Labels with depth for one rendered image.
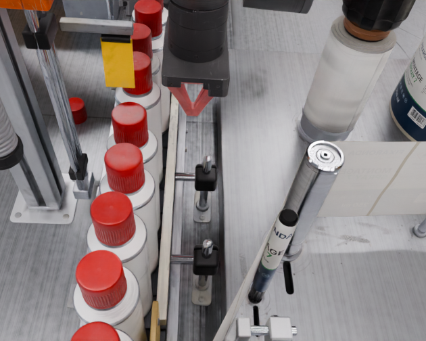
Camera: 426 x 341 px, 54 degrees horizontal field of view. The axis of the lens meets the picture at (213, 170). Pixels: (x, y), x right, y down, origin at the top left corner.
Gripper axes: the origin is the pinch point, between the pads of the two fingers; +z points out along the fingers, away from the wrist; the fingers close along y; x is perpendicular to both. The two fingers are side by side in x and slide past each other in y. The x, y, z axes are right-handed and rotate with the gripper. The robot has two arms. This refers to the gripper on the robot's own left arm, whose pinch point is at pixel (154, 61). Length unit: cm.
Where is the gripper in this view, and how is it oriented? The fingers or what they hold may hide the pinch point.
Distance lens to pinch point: 70.5
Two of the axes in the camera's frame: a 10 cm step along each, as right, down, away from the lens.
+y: 10.0, 0.2, 0.7
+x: -0.6, -2.5, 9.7
